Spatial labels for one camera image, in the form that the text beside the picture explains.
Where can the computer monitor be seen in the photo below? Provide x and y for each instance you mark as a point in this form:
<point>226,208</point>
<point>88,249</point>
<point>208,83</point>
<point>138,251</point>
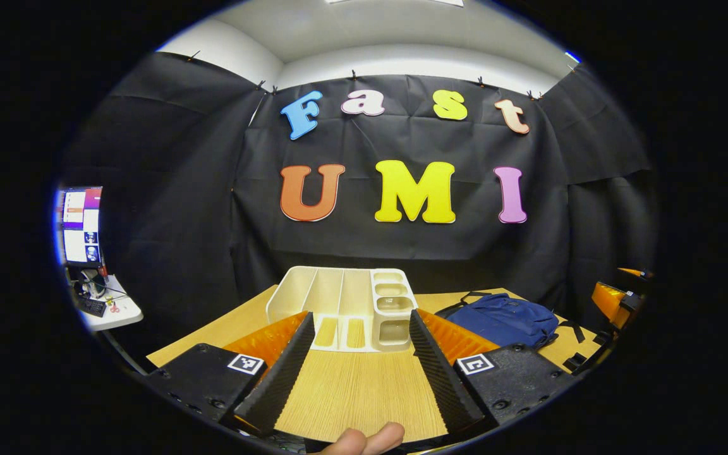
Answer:
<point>79,221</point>

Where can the white side table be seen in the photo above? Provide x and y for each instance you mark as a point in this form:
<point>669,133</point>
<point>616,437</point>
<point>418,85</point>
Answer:
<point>127,313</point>

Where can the black keyboard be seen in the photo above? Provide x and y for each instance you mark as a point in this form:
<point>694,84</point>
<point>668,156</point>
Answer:
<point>93,307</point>

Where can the blue schoolbag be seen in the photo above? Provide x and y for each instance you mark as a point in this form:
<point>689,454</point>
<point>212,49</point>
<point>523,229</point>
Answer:
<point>503,319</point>

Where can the white plastic bookshelf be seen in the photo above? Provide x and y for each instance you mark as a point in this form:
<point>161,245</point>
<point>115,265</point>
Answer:
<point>301,291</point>

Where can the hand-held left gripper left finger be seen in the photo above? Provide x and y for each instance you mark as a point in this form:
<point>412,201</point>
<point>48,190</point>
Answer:
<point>282,373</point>

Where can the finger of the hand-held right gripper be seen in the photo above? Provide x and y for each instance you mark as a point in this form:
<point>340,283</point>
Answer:
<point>642,273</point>
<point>629,300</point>

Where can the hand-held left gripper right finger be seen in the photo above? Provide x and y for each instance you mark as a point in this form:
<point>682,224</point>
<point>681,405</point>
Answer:
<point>443,379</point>

